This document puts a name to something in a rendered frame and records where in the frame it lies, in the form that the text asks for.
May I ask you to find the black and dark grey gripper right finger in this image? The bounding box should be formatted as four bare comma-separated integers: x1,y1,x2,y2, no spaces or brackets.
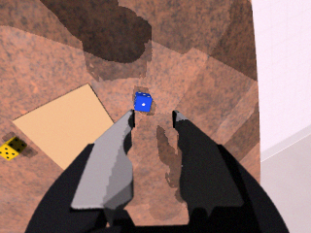
172,110,290,233

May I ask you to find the beige flat mat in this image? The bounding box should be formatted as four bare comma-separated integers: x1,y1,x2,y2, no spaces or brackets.
13,83,114,170

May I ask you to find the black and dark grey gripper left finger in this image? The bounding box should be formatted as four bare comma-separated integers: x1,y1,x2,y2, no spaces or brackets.
24,109,135,233

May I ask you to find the blue die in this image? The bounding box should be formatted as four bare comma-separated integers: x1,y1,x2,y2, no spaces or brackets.
133,92,153,112

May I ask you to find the yellow die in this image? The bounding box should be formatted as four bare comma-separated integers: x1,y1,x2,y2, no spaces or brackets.
0,137,26,160

